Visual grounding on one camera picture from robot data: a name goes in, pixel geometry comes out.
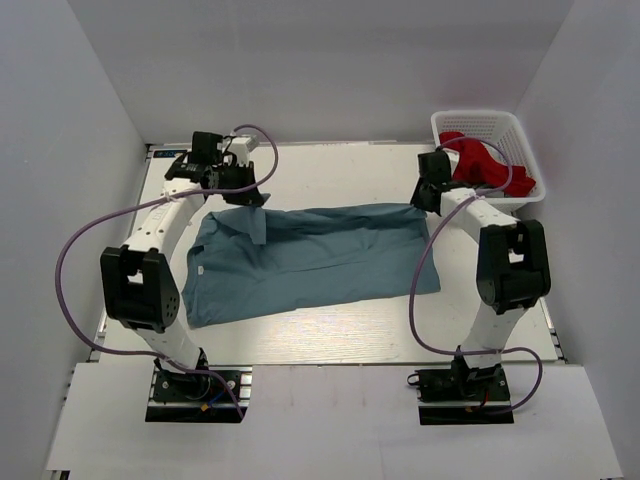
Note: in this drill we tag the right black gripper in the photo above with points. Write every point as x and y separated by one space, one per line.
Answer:
418 200

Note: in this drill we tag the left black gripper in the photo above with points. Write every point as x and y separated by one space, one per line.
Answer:
249 197

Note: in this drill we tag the blue-grey t-shirt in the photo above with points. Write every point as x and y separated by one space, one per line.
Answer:
252 262

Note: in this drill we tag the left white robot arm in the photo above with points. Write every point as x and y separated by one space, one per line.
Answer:
139 288

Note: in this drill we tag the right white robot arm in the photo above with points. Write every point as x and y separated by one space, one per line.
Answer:
512 271

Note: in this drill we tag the red t-shirt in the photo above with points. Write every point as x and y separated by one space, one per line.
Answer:
477 167

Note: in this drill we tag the blue label sticker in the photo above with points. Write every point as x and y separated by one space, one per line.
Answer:
169 153

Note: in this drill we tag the white plastic basket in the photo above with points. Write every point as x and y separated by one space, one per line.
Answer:
503 130

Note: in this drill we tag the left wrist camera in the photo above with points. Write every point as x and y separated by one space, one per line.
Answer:
237 149

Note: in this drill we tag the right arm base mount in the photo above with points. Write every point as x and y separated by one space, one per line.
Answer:
442 401

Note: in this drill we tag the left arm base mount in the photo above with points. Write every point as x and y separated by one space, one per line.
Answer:
180 398

